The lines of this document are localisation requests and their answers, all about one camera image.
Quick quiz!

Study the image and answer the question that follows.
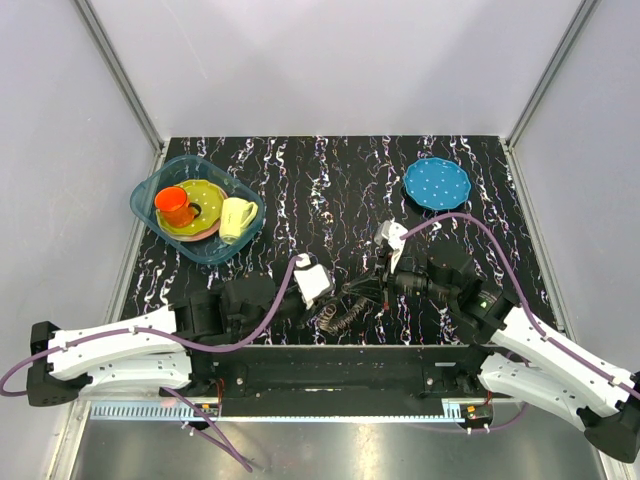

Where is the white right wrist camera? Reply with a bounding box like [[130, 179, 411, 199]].
[[374, 220, 408, 273]]

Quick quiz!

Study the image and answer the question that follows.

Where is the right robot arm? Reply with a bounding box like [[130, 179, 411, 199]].
[[341, 247, 639, 463]]

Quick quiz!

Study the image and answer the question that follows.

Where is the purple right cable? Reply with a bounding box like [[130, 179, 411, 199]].
[[399, 212, 640, 401]]

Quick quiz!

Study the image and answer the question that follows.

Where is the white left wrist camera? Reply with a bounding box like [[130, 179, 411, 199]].
[[293, 253, 335, 310]]

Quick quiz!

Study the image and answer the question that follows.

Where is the cream white mug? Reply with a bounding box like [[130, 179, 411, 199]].
[[219, 197, 259, 244]]

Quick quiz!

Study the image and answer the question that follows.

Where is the teal transparent plastic bin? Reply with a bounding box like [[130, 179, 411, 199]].
[[130, 155, 265, 265]]

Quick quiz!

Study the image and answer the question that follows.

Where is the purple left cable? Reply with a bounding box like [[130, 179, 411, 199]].
[[0, 254, 317, 473]]

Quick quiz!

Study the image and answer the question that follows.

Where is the orange mug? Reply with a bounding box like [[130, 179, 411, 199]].
[[154, 186, 201, 228]]

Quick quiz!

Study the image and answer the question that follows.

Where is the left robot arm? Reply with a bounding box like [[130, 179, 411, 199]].
[[26, 265, 334, 407]]

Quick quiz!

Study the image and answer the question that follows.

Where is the yellow dotted plate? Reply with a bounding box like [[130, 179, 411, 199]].
[[154, 179, 226, 237]]

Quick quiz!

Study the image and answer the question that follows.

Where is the pink plate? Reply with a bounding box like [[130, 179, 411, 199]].
[[172, 182, 228, 242]]

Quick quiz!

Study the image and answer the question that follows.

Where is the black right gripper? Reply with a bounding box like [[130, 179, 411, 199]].
[[346, 249, 456, 311]]

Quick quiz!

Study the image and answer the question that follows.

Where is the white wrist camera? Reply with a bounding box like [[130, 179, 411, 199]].
[[293, 253, 335, 310], [374, 220, 408, 273]]

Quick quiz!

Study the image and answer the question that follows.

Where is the blue dotted plate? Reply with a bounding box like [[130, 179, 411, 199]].
[[403, 157, 471, 211]]

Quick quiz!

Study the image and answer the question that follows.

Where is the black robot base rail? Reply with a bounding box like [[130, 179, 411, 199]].
[[185, 346, 487, 419]]

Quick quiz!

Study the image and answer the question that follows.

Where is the purple cable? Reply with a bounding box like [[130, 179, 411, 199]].
[[399, 212, 640, 401], [0, 254, 317, 473]]

